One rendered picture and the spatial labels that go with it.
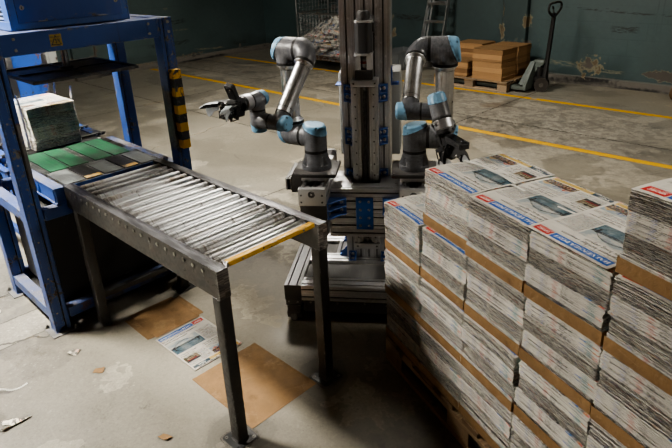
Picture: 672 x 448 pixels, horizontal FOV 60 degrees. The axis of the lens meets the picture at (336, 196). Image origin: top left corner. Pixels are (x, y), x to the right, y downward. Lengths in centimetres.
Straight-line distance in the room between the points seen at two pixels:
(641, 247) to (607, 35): 748
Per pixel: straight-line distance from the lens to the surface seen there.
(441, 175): 213
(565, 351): 183
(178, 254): 230
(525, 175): 218
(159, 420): 277
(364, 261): 327
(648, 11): 872
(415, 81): 256
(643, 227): 151
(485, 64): 851
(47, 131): 395
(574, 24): 906
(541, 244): 175
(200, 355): 306
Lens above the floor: 181
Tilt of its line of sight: 22 degrees down
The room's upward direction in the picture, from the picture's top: 2 degrees counter-clockwise
